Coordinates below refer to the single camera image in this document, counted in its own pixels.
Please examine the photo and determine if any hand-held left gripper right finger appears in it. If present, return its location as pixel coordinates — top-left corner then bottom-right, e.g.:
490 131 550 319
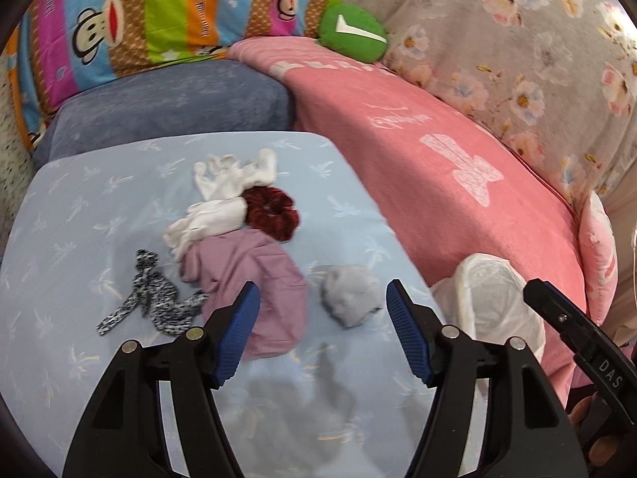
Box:
385 279 588 478

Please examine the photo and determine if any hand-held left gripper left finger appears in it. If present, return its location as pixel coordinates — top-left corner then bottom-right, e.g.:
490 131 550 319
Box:
62 281 262 478

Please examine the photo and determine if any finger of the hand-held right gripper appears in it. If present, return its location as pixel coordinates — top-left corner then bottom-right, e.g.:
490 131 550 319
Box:
524 279 637 402

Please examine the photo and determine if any mauve cloth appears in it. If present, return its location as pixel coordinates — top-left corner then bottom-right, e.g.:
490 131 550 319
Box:
180 229 309 359

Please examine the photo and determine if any grey sock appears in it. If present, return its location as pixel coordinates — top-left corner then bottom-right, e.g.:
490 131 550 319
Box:
320 265 384 328

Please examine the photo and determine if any waste bin with white bag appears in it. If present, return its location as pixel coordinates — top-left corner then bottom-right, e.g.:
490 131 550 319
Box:
430 253 547 364

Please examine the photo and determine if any black and white hair band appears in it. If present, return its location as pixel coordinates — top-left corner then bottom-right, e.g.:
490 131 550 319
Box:
97 249 210 337

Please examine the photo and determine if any white cloth piece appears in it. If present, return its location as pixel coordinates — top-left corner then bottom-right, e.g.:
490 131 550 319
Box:
164 199 248 260

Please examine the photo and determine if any dark red scrunchie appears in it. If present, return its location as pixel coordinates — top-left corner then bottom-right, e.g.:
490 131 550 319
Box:
244 186 300 242

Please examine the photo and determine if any white glove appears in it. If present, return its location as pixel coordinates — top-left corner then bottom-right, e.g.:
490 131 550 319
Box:
194 148 277 200

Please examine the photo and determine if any person's right hand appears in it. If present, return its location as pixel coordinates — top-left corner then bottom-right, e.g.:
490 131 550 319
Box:
567 398 623 478

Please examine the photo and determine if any pink printed pillow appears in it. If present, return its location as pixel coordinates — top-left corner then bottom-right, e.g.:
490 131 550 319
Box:
577 192 619 310

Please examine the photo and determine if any pink blanket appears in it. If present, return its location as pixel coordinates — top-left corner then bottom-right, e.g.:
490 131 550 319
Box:
226 36 585 404

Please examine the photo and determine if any light blue palm print cloth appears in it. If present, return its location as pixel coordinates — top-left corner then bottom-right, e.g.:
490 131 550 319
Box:
0 131 493 478

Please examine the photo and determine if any blue-grey cushion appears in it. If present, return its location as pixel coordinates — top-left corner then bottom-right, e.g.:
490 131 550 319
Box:
31 60 295 170

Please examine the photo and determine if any grey floral blanket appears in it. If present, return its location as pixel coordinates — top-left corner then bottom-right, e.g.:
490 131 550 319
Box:
343 0 637 210

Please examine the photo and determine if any green plush cushion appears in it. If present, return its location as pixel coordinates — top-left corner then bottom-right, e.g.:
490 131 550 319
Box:
318 3 389 65

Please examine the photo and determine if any striped monkey print pillow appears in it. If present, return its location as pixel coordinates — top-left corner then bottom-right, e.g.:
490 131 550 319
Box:
7 0 356 153

